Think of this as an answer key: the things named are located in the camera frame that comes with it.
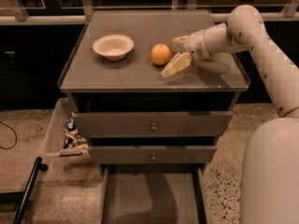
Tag orange fruit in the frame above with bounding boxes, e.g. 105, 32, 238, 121
150, 44, 170, 65

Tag grey top drawer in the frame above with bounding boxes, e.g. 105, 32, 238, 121
72, 111, 232, 138

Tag metal railing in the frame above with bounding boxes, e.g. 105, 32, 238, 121
0, 0, 299, 26

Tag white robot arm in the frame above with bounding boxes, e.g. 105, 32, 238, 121
162, 5, 299, 224

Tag white bowl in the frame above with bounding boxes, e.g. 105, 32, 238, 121
93, 35, 135, 61

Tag grey drawer cabinet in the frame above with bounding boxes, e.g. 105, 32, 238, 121
57, 9, 251, 224

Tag grey middle drawer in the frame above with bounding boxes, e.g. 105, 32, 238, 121
88, 146, 217, 164

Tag grey drawer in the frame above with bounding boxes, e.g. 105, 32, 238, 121
99, 164, 210, 224
88, 146, 217, 164
72, 111, 232, 138

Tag black cable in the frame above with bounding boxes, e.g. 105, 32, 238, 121
0, 121, 18, 151

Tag black metal bar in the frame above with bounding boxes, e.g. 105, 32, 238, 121
0, 157, 48, 224

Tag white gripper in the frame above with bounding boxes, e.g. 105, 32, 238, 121
162, 30, 210, 77

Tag clear plastic bin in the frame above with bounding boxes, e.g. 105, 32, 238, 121
43, 98, 91, 166

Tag grey bottom drawer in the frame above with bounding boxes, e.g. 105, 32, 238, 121
99, 164, 210, 224

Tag snack packets in bin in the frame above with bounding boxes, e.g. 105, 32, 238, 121
64, 118, 88, 149

